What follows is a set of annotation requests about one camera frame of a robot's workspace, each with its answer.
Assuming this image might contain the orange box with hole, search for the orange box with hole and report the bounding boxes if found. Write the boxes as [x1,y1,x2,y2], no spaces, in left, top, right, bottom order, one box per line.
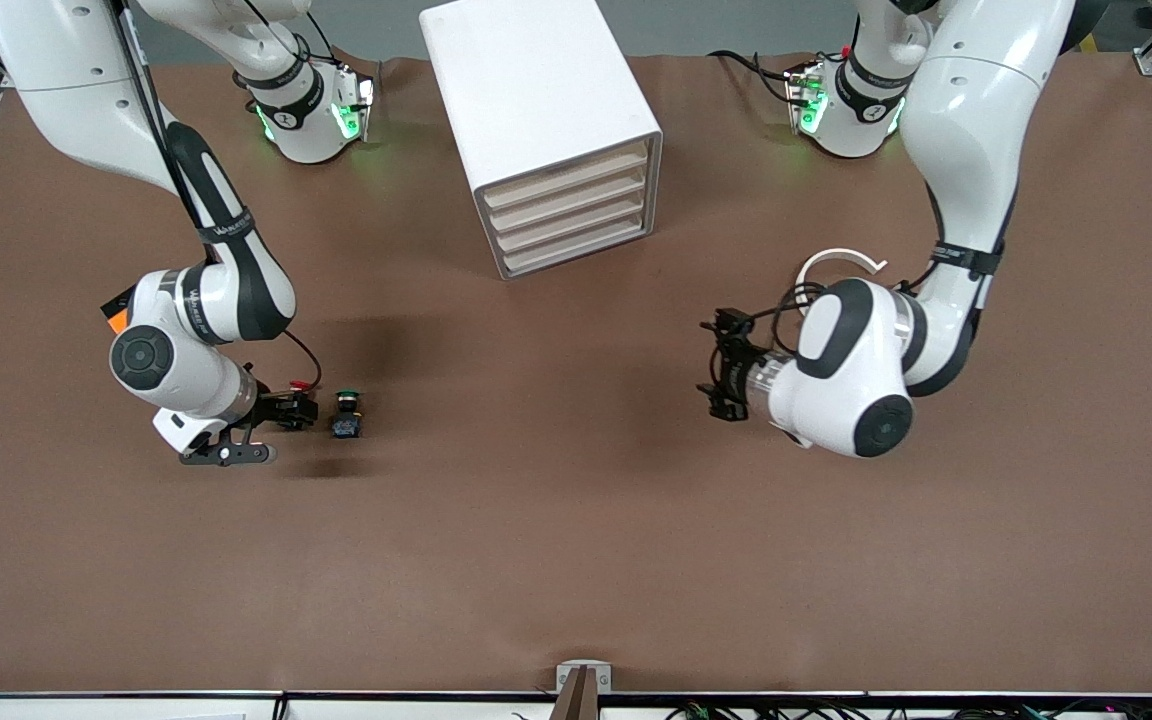
[101,288,139,336]

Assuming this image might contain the black base cable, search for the black base cable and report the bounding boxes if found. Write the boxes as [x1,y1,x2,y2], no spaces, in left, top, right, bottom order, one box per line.
[706,48,802,86]

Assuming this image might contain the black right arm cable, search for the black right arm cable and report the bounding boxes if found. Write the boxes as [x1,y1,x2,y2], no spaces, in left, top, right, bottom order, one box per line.
[114,0,325,393]

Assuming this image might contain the white curved plastic bracket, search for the white curved plastic bracket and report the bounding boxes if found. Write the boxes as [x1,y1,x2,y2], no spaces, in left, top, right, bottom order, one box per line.
[796,247,889,301]

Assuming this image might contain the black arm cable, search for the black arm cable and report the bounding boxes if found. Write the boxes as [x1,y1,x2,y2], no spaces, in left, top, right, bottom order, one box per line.
[114,0,325,393]
[736,180,949,353]

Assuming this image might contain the green push button switch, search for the green push button switch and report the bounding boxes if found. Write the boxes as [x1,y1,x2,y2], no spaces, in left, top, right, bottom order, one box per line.
[330,389,369,440]

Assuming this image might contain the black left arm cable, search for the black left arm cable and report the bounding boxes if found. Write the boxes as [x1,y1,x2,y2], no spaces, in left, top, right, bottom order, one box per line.
[736,180,949,353]

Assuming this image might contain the metal table edge bracket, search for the metal table edge bracket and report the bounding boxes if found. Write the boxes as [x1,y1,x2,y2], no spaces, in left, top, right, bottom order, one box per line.
[555,660,614,720]

